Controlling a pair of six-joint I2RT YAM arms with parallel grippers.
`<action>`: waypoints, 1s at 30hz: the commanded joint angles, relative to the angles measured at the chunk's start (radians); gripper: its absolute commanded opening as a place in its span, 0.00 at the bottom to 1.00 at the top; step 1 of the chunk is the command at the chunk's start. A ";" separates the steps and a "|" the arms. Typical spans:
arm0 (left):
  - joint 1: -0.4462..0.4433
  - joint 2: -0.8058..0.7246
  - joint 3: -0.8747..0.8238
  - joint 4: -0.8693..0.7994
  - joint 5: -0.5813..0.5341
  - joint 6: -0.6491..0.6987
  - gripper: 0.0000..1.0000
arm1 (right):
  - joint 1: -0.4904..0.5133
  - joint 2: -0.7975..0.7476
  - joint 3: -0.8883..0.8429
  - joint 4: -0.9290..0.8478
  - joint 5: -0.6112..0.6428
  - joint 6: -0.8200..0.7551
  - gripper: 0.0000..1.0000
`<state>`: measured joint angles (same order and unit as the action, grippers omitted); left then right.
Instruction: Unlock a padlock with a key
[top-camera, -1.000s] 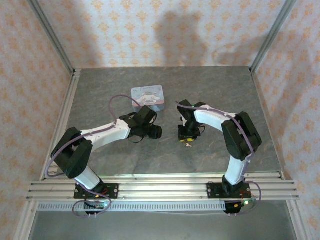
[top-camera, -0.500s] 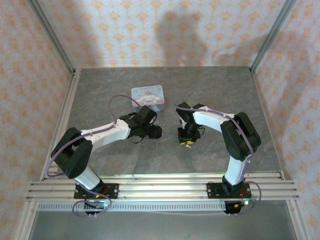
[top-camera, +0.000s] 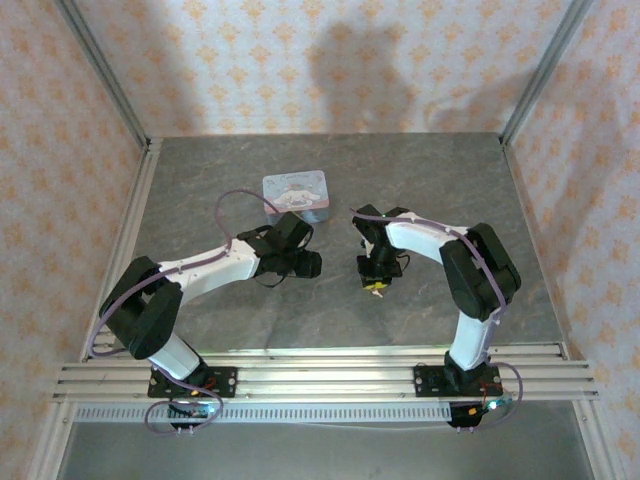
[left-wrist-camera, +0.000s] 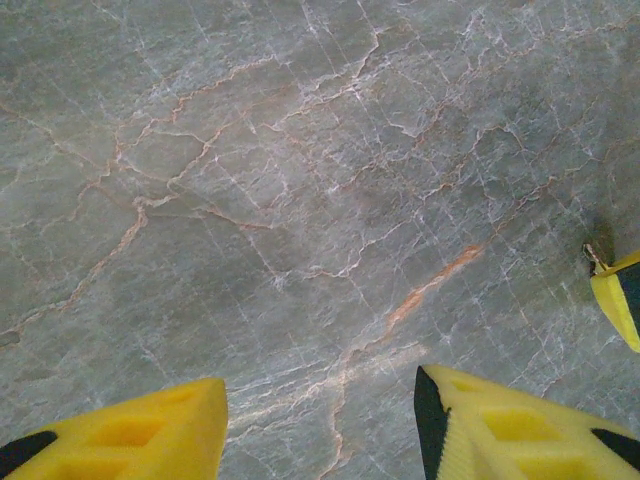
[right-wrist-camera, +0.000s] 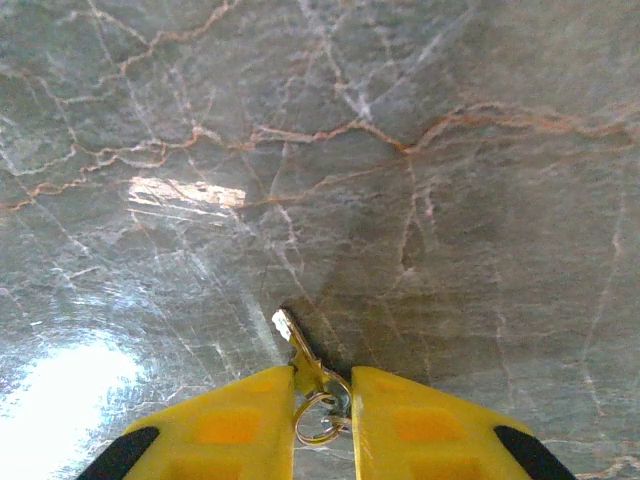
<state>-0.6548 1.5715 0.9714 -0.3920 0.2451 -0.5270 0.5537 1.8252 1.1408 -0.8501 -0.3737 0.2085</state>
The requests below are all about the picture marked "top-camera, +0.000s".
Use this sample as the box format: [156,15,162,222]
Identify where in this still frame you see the cartoon print tin box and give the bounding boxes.
[262,169,332,225]

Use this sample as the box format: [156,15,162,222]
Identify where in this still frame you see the controller board with LED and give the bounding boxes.
[167,399,224,434]
[447,394,516,432]

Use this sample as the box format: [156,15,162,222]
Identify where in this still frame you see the aluminium base rail beam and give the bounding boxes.
[52,342,600,404]

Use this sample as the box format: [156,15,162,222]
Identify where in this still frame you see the slotted grey cable tray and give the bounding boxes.
[74,402,454,425]

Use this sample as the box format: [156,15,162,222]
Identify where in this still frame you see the aluminium table side rail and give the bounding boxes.
[82,138,164,361]

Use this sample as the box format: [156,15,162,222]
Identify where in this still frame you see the aluminium frame post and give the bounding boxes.
[53,0,151,151]
[499,0,596,147]

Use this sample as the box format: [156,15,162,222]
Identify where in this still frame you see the aluminium frame leg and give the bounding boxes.
[572,399,619,480]
[27,399,76,480]

